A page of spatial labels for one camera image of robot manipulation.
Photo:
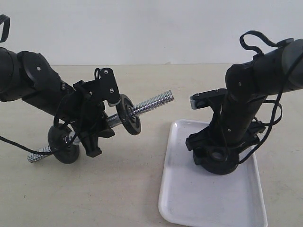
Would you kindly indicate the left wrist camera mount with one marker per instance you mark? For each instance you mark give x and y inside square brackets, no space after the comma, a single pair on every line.
[106,86]

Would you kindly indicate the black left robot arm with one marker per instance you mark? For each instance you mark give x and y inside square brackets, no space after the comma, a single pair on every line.
[28,76]

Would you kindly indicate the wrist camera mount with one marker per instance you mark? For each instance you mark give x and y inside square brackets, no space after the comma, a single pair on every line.
[212,98]
[106,86]

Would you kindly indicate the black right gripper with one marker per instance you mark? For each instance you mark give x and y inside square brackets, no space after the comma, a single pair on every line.
[232,126]

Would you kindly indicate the white plastic tray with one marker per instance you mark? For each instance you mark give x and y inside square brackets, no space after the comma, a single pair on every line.
[191,196]

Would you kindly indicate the black weight plate left end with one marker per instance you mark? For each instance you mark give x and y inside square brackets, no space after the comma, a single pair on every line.
[58,140]

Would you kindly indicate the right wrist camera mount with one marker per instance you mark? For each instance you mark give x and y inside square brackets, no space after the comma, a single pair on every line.
[212,98]

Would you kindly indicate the black weight plate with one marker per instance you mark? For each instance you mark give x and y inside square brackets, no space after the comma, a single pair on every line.
[131,123]
[216,160]

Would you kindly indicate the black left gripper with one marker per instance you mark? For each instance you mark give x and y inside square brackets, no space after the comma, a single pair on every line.
[86,115]

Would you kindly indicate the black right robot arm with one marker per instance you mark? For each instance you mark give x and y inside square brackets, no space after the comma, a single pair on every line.
[247,87]

